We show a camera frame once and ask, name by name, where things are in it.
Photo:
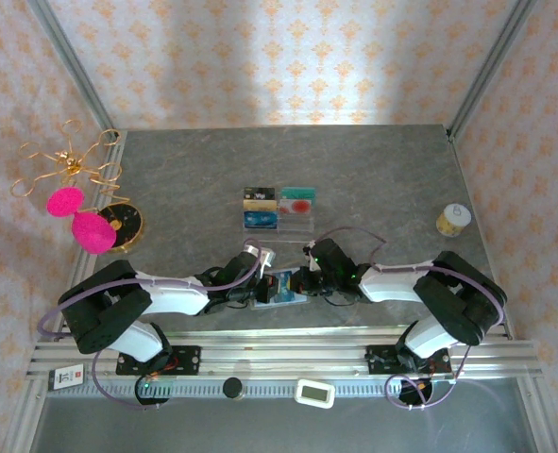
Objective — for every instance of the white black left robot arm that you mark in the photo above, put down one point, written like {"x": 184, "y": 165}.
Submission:
{"x": 174, "y": 297}

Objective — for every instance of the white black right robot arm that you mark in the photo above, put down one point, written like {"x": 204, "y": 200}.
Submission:
{"x": 392, "y": 285}

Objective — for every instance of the clear acrylic card holder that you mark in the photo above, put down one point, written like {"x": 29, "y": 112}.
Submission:
{"x": 297, "y": 231}

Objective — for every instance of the blue VIP card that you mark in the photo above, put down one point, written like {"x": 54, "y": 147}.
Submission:
{"x": 259, "y": 219}

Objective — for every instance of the white card red circles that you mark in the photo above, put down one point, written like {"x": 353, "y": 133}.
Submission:
{"x": 297, "y": 206}

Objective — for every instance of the gold card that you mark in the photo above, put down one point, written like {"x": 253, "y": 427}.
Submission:
{"x": 259, "y": 205}

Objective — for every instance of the green card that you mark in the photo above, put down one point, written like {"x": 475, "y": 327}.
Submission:
{"x": 297, "y": 193}

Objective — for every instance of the black VIP card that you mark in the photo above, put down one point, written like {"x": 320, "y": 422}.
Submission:
{"x": 259, "y": 193}

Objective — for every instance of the black round knob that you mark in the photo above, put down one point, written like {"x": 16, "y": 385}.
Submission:
{"x": 232, "y": 388}

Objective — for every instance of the white digital timer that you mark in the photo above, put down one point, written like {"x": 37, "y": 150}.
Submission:
{"x": 314, "y": 393}

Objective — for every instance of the yellow white candle tin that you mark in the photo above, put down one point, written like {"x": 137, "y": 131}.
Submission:
{"x": 453, "y": 219}

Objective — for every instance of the pink fuzzy balls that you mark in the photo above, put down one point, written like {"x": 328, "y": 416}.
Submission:
{"x": 93, "y": 233}

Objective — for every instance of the small pink felt disc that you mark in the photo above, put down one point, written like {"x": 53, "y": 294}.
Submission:
{"x": 65, "y": 202}

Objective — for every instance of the white number label tag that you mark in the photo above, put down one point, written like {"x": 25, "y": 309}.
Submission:
{"x": 66, "y": 377}

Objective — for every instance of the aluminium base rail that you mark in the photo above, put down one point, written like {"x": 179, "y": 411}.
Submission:
{"x": 283, "y": 351}

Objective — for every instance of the aluminium side rail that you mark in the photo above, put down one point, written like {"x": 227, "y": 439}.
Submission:
{"x": 538, "y": 420}
{"x": 86, "y": 264}

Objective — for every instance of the aluminium frame post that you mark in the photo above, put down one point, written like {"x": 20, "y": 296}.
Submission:
{"x": 491, "y": 61}
{"x": 72, "y": 61}

